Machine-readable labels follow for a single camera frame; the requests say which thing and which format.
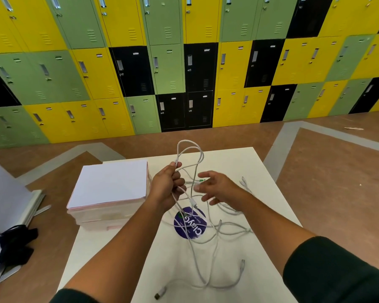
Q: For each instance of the person's left hand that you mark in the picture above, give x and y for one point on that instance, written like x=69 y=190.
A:
x=162 y=190

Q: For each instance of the person's right hand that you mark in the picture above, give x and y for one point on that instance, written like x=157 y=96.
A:
x=224 y=190

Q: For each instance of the person's left thumb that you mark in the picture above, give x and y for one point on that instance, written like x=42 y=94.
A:
x=174 y=167

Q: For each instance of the person's right thumb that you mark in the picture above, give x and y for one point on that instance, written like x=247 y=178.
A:
x=207 y=174

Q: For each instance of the person's right forearm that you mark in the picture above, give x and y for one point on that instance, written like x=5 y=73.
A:
x=271 y=227

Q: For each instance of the person's left forearm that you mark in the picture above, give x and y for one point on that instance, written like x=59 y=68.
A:
x=120 y=255

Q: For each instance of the round blue sticker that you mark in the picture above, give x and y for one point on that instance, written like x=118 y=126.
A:
x=189 y=228

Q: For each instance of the stack of white paper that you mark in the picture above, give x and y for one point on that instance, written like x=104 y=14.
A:
x=110 y=182

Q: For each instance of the small white scrap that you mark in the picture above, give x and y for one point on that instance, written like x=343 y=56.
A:
x=353 y=128

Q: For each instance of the dark green right sleeve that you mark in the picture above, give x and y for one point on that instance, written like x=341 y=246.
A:
x=338 y=274

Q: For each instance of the dark green sleeve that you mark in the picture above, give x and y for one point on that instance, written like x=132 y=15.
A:
x=72 y=297
x=338 y=274

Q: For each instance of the dark green left sleeve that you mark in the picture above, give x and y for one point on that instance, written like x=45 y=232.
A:
x=72 y=297

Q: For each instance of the stack of white boards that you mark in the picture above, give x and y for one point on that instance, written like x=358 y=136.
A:
x=6 y=198

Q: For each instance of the black cloth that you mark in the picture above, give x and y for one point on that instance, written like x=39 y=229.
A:
x=15 y=246

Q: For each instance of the wall of coloured lockers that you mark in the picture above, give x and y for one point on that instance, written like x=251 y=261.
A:
x=189 y=66

